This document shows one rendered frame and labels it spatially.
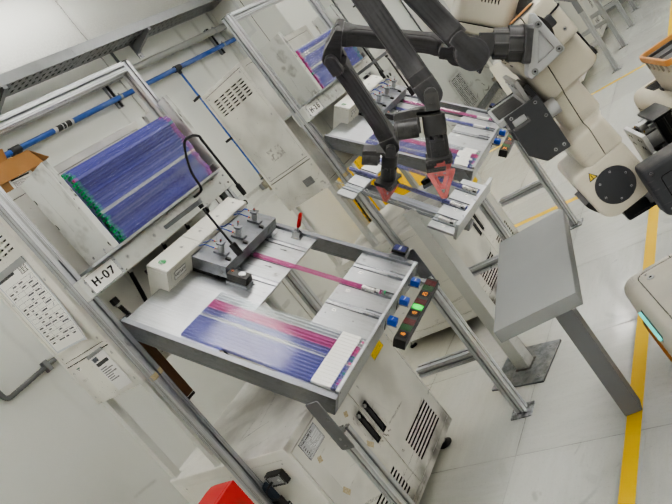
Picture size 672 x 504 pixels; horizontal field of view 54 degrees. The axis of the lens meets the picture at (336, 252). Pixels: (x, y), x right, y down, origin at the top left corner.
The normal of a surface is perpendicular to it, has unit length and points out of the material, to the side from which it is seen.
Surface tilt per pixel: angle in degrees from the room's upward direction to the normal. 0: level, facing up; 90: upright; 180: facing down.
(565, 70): 90
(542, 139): 90
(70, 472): 90
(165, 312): 43
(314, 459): 90
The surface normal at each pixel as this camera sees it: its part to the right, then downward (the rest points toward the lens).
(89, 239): -0.41, 0.51
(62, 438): 0.69, -0.39
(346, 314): 0.04, -0.82
